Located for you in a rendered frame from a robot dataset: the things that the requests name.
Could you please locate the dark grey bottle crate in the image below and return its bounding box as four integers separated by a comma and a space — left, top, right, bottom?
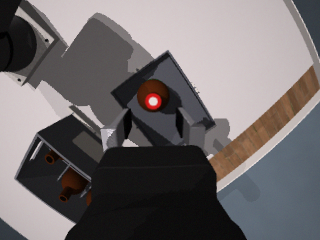
14, 114, 104, 224

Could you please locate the grey flat bar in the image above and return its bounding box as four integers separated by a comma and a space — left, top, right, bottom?
67, 65, 199, 140

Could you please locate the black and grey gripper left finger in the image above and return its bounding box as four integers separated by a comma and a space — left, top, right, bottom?
101, 109, 132, 154

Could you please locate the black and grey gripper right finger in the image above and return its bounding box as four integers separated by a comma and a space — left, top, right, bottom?
176, 108, 206, 151

